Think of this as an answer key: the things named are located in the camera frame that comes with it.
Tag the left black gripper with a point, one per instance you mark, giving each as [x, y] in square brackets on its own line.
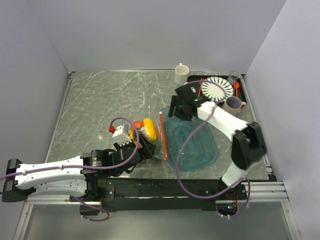
[147, 149]

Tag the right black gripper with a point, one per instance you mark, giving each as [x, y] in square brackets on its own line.
[176, 102]

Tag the yellow pear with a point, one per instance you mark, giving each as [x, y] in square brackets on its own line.
[133, 136]

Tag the clear zip top bag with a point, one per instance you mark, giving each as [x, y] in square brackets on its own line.
[161, 149]

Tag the yellow corn cob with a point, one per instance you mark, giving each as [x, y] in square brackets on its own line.
[151, 129]

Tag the dark purple plum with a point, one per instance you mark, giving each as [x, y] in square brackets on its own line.
[143, 132]

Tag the textured orange tangerine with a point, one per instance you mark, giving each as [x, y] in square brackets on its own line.
[138, 124]

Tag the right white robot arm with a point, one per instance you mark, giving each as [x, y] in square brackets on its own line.
[247, 142]

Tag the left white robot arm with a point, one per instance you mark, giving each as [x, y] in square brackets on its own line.
[75, 177]

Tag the teal plastic food tray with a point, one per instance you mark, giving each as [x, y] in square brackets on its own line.
[201, 151]

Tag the orange plastic fork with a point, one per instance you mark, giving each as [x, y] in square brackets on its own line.
[200, 87]

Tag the white ceramic mug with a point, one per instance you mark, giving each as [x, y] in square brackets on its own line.
[181, 74]

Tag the striped white plate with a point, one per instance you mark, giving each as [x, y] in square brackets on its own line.
[217, 89]

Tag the beige mug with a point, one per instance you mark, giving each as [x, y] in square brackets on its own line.
[233, 105]

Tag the orange plastic spoon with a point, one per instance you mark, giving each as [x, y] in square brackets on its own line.
[236, 87]

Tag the clear drinking glass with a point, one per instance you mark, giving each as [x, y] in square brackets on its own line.
[233, 76]

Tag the black serving tray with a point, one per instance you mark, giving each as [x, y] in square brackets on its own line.
[194, 79]

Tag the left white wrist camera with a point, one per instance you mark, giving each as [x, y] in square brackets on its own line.
[120, 134]

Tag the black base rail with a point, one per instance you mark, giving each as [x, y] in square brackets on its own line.
[137, 194]

